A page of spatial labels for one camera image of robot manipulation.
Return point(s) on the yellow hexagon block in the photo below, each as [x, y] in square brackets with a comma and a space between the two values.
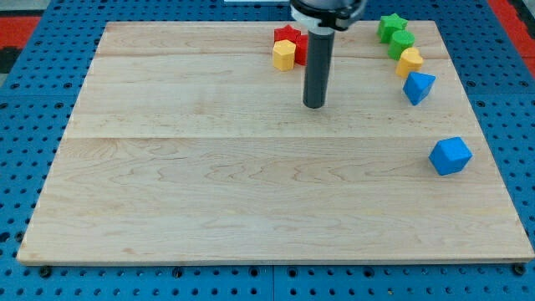
[284, 55]

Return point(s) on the red star block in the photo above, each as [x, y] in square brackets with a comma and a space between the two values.
[286, 33]

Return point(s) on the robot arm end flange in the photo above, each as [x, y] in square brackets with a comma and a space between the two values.
[326, 16]

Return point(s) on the blue triangle block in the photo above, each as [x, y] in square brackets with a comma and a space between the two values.
[417, 86]

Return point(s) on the green star block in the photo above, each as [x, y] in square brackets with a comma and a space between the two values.
[390, 24]

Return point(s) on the light wooden board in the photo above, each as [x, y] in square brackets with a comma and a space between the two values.
[187, 147]

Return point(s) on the red block behind rod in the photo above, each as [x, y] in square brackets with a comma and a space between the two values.
[301, 50]

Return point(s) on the yellow heart block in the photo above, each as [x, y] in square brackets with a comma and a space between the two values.
[410, 61]

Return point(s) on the green cylinder block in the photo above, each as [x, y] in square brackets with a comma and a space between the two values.
[399, 41]

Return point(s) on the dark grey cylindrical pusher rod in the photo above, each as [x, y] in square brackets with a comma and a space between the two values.
[316, 78]

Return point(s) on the blue cube block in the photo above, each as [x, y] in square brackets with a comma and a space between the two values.
[450, 156]

